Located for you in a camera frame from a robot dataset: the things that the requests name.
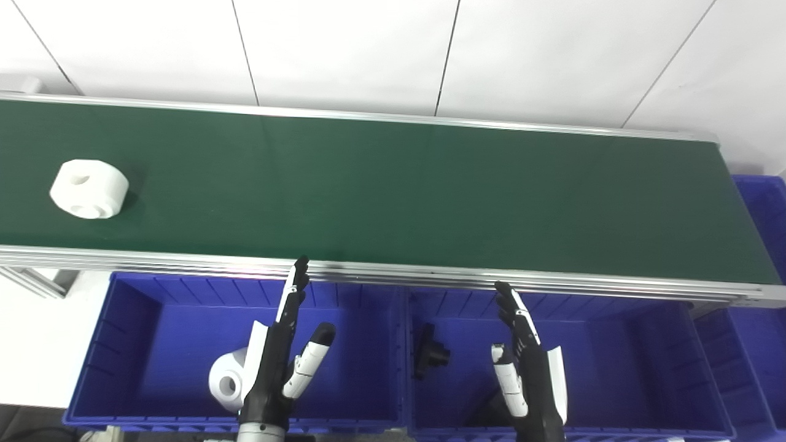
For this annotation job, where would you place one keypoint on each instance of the grey conveyor end housing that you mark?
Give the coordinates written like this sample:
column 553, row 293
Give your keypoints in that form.
column 21, row 84

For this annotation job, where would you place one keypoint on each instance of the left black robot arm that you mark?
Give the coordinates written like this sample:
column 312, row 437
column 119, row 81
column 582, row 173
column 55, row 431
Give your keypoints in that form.
column 261, row 433

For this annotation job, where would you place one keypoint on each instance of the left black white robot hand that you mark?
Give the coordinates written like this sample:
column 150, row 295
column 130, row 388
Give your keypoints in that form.
column 270, row 368

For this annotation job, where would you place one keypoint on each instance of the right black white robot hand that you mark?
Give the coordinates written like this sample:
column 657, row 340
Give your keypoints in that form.
column 537, row 380

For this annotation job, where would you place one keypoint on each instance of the green conveyor belt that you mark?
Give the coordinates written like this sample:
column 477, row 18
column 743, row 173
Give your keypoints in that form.
column 393, row 190
column 430, row 273

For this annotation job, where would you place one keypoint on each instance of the aluminium conveyor support leg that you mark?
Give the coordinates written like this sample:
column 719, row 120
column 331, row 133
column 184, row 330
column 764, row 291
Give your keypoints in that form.
column 37, row 281

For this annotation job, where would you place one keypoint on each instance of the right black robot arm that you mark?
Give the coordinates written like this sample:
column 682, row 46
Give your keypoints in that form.
column 543, row 436

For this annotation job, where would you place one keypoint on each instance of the white round plastic part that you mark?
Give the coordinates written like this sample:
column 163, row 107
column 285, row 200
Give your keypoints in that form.
column 92, row 187
column 227, row 383

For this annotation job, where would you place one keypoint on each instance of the blue plastic bin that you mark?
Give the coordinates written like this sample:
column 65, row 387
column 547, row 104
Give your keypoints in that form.
column 172, row 344
column 761, row 356
column 614, row 362

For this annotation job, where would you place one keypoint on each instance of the black plastic part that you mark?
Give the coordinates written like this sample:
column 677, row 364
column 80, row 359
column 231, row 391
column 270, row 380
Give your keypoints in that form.
column 428, row 356

